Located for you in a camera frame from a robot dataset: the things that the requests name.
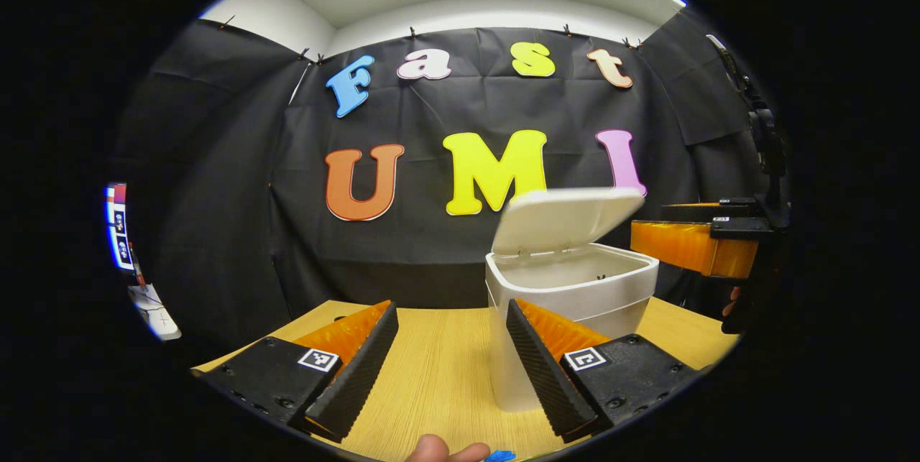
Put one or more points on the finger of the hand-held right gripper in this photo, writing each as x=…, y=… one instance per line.
x=675, y=243
x=690, y=212

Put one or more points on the wooden desktop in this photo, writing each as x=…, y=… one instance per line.
x=438, y=376

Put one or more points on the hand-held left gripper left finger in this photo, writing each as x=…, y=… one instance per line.
x=359, y=376

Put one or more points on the white desktop garbage bin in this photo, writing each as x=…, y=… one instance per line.
x=575, y=282

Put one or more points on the colourful printed panel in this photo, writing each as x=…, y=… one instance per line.
x=119, y=228

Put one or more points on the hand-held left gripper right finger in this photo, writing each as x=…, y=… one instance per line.
x=543, y=376

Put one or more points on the white side table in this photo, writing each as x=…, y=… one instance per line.
x=157, y=315

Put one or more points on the black backdrop cloth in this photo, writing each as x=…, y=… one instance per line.
x=402, y=246

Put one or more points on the blue paper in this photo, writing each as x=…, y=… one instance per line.
x=501, y=456

